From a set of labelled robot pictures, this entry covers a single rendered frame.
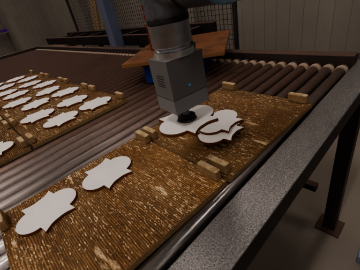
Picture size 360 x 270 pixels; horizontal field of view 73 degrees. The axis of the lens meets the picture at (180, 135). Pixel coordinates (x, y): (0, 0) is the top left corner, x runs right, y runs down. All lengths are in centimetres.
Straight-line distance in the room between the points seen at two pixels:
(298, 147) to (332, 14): 371
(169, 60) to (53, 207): 41
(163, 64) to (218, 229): 32
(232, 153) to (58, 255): 42
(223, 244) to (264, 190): 15
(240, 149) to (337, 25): 378
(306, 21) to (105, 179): 407
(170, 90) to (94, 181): 31
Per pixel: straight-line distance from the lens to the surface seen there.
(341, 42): 434
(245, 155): 61
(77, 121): 103
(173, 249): 48
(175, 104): 46
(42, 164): 89
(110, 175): 64
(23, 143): 99
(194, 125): 49
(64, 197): 64
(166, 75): 44
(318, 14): 434
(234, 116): 71
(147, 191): 56
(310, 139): 71
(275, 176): 58
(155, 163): 63
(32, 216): 65
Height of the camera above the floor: 131
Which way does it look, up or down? 31 degrees down
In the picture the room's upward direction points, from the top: 12 degrees counter-clockwise
